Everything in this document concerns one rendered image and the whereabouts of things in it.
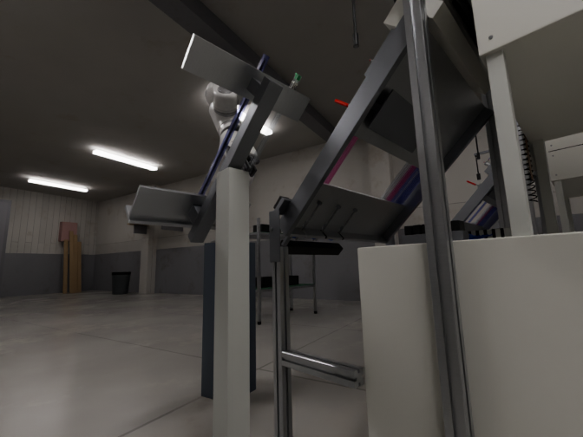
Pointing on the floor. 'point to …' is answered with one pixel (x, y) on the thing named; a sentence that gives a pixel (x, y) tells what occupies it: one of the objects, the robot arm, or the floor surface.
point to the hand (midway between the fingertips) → (248, 168)
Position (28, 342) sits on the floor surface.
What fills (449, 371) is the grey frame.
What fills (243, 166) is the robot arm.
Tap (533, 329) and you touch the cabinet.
